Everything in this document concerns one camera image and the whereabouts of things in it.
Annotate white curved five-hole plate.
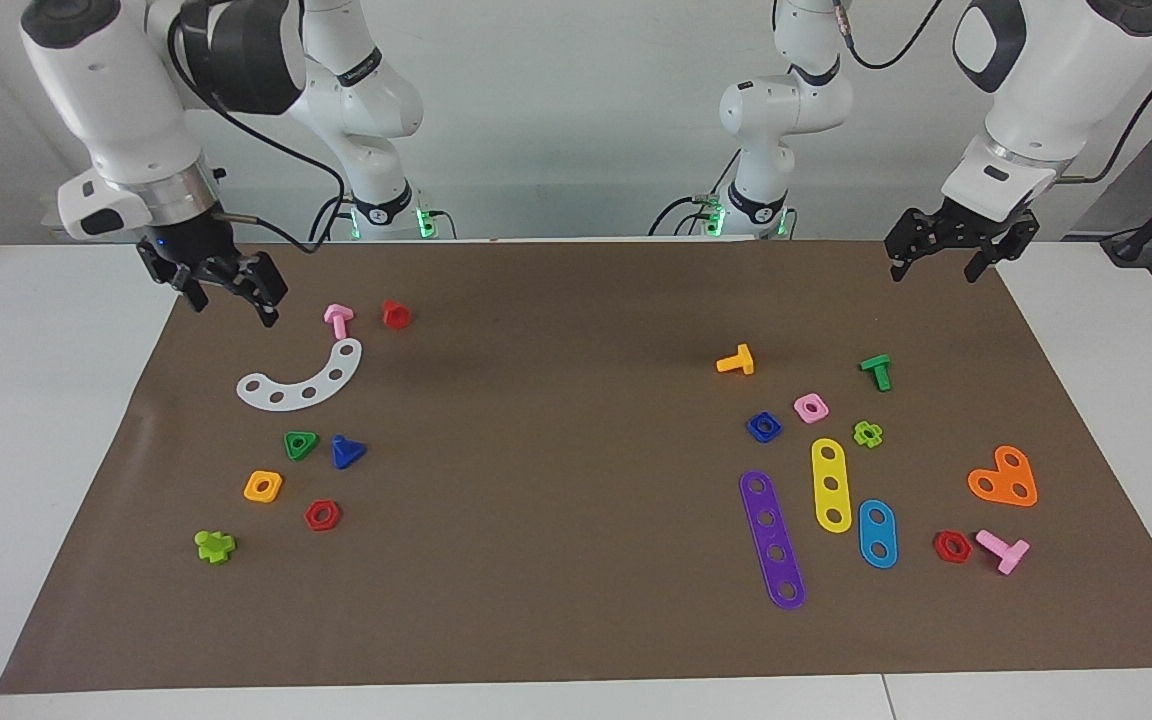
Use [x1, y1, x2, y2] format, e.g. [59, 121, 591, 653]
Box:
[236, 338, 364, 412]

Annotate yellow three-hole plate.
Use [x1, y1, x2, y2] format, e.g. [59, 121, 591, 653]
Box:
[811, 437, 853, 535]

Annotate orange three-hole angled plate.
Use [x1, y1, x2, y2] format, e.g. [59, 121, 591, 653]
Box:
[967, 445, 1039, 508]

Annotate blue two-hole plate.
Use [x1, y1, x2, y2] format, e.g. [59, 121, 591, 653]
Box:
[857, 499, 899, 570]

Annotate purple four-hole plate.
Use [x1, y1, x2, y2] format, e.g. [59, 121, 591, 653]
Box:
[739, 470, 807, 611]

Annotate brown table mat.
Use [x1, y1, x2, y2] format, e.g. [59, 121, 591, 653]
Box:
[0, 238, 1152, 694]

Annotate black base cable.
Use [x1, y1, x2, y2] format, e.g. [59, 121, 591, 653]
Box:
[309, 193, 357, 243]
[648, 155, 737, 238]

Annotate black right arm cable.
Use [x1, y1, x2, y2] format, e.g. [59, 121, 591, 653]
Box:
[168, 10, 349, 253]

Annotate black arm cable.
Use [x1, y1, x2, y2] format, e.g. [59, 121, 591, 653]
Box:
[168, 10, 349, 253]
[834, 0, 1152, 186]

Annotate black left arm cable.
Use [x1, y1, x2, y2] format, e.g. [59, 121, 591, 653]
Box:
[834, 0, 1152, 186]

